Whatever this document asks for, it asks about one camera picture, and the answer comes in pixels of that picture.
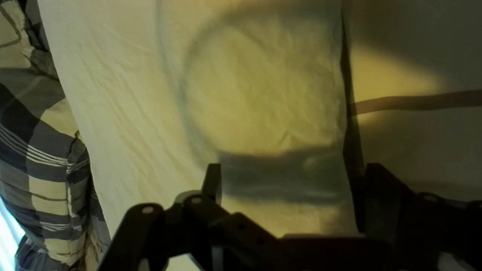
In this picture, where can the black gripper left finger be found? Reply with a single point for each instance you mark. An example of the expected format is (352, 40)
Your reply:
(189, 235)

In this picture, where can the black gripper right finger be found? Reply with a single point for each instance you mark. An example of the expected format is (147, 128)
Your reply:
(441, 235)

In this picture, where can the plaid pillow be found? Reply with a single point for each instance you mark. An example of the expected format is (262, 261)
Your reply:
(34, 166)

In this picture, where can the cream blanket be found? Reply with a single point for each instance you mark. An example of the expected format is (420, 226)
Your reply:
(150, 100)

